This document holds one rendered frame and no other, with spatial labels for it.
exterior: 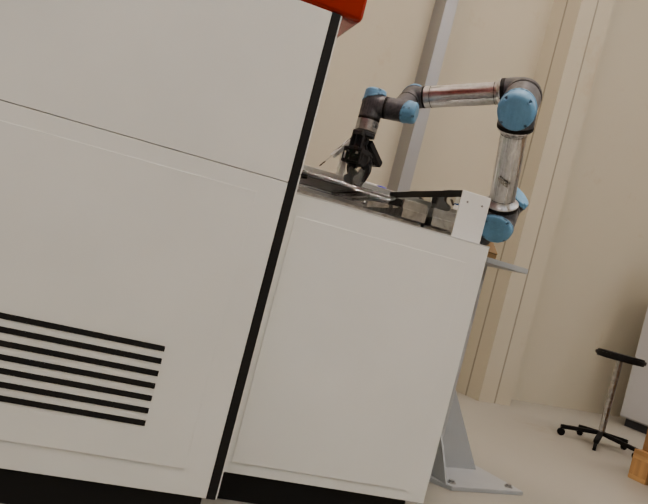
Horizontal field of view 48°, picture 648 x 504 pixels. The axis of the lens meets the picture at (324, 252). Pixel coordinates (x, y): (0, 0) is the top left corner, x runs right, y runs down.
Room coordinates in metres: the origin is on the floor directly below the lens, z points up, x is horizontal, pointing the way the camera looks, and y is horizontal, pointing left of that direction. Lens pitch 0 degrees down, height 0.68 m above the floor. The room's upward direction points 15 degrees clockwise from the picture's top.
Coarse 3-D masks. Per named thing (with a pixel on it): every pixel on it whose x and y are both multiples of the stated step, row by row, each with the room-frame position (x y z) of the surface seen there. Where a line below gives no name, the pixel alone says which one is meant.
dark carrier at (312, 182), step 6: (300, 180) 2.33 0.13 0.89; (306, 180) 2.28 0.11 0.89; (312, 180) 2.23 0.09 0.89; (318, 180) 2.18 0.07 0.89; (312, 186) 2.43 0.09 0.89; (318, 186) 2.37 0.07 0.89; (324, 186) 2.32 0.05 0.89; (330, 186) 2.27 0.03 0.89; (336, 186) 2.22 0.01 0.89; (342, 186) 2.17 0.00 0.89; (330, 192) 2.48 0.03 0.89; (336, 192) 2.42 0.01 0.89; (342, 192) 2.37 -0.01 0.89; (348, 192) 2.31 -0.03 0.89; (354, 198) 2.47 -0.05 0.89; (360, 198) 2.41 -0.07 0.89; (366, 198) 2.36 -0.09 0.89; (372, 198) 2.30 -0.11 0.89; (378, 198) 2.25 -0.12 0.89
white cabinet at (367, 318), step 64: (320, 256) 1.89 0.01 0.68; (384, 256) 1.94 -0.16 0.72; (448, 256) 1.99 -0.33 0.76; (320, 320) 1.90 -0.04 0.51; (384, 320) 1.95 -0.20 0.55; (448, 320) 2.00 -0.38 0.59; (256, 384) 1.86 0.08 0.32; (320, 384) 1.91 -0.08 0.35; (384, 384) 1.96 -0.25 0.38; (448, 384) 2.02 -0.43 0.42; (256, 448) 1.88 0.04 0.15; (320, 448) 1.93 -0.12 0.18; (384, 448) 1.98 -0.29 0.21
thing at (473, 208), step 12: (468, 192) 2.06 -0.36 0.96; (468, 204) 2.07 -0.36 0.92; (480, 204) 2.08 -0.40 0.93; (456, 216) 2.06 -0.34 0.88; (468, 216) 2.07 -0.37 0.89; (480, 216) 2.08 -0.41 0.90; (456, 228) 2.06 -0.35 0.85; (468, 228) 2.07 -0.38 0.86; (480, 228) 2.08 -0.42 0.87; (468, 240) 2.07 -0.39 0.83
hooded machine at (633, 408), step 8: (640, 336) 5.56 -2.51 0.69; (640, 344) 5.54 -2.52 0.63; (640, 352) 5.53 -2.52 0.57; (632, 368) 5.56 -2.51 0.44; (640, 368) 5.50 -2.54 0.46; (632, 376) 5.54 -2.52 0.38; (640, 376) 5.48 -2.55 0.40; (632, 384) 5.53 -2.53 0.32; (640, 384) 5.47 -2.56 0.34; (632, 392) 5.51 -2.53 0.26; (640, 392) 5.45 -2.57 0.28; (624, 400) 5.56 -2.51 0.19; (632, 400) 5.50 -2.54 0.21; (640, 400) 5.44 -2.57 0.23; (624, 408) 5.54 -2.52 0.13; (632, 408) 5.48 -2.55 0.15; (640, 408) 5.42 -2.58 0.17; (624, 416) 5.53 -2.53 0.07; (632, 416) 5.47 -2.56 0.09; (640, 416) 5.41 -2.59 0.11; (624, 424) 5.55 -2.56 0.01; (632, 424) 5.50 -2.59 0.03; (640, 424) 5.44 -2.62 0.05
